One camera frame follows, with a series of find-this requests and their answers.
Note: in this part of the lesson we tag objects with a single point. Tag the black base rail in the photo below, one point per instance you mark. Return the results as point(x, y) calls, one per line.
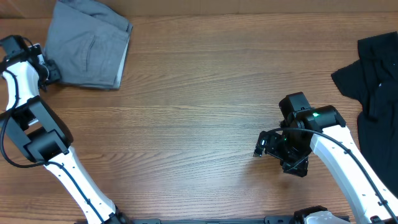
point(277, 219)

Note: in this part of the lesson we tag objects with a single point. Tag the grey shorts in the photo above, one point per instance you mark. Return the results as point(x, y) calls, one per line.
point(88, 42)

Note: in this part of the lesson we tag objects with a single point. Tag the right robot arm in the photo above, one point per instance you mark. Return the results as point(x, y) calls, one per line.
point(323, 132)

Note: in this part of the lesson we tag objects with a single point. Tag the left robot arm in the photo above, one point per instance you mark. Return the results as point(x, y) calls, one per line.
point(41, 136)

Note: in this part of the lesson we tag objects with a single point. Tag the black shirt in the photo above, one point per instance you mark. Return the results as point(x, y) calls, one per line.
point(372, 80)

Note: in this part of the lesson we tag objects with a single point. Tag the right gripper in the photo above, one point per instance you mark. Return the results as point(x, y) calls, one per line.
point(270, 144)

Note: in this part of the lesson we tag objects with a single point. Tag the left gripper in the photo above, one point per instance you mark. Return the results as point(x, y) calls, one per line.
point(56, 75)

